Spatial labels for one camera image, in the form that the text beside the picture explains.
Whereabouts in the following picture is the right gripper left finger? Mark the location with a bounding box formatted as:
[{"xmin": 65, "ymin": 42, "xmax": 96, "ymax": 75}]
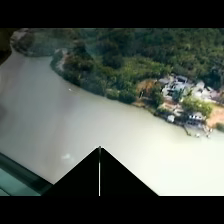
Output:
[{"xmin": 41, "ymin": 145, "xmax": 100, "ymax": 197}]

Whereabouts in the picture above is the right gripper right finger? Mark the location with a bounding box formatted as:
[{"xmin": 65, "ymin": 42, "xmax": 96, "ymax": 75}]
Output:
[{"xmin": 99, "ymin": 145, "xmax": 160, "ymax": 197}]

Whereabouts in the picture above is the silver frame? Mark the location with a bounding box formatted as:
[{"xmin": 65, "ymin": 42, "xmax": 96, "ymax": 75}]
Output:
[{"xmin": 0, "ymin": 166, "xmax": 42, "ymax": 197}]

